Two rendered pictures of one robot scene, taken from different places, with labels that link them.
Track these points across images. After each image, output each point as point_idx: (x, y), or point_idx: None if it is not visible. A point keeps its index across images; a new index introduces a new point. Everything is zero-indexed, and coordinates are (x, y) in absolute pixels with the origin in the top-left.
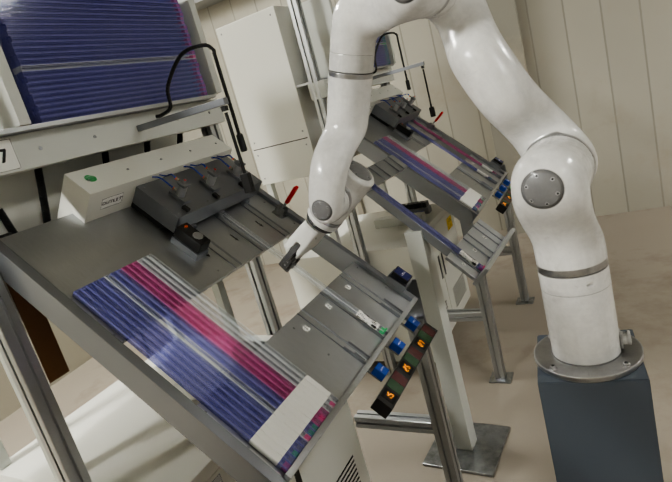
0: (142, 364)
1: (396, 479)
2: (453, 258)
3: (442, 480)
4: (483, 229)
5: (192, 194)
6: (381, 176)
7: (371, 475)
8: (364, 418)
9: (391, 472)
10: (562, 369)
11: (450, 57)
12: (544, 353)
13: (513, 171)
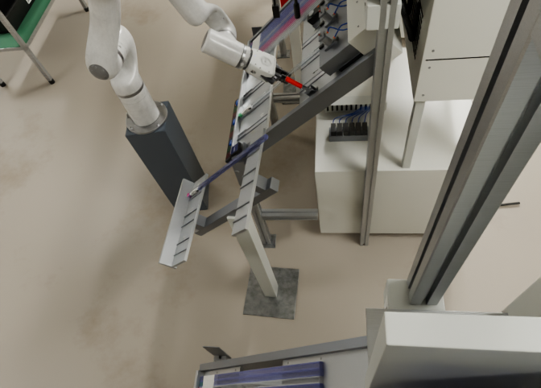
0: None
1: (314, 255)
2: (203, 178)
3: (282, 258)
4: (183, 248)
5: (330, 8)
6: (245, 174)
7: (333, 256)
8: (309, 208)
9: (320, 260)
10: (157, 104)
11: None
12: (163, 113)
13: (125, 30)
